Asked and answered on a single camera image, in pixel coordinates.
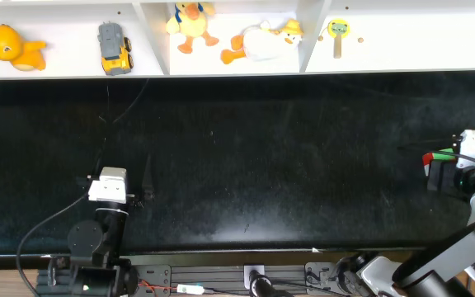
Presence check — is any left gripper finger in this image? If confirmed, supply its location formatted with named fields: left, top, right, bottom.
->
left=141, top=153, right=156, bottom=203

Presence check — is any yellow rattle drum toy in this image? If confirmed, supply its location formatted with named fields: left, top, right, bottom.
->
left=317, top=18, right=365, bottom=60

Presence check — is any grey and yellow toy truck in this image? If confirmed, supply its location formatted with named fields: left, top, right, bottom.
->
left=96, top=21, right=135, bottom=78

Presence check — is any yellow plush duck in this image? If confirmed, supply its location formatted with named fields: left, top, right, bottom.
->
left=165, top=1, right=221, bottom=55

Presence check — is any white plush duck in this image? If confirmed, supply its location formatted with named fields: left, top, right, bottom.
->
left=219, top=17, right=305, bottom=66

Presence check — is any orange toy figure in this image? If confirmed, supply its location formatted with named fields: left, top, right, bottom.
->
left=0, top=23, right=49, bottom=73

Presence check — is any white shelf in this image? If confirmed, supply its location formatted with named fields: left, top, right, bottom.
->
left=0, top=0, right=475, bottom=81

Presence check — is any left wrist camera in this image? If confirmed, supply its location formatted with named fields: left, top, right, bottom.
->
left=87, top=166, right=129, bottom=205

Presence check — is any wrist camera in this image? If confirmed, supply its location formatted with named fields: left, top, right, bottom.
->
left=454, top=129, right=475, bottom=170
left=87, top=166, right=129, bottom=205

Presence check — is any black cable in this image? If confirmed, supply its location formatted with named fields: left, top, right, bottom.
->
left=15, top=191, right=92, bottom=297
left=435, top=147, right=475, bottom=181

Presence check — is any mounting rail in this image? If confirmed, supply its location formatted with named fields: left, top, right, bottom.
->
left=35, top=255, right=348, bottom=297

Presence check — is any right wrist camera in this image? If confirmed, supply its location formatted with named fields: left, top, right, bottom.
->
left=454, top=129, right=475, bottom=170

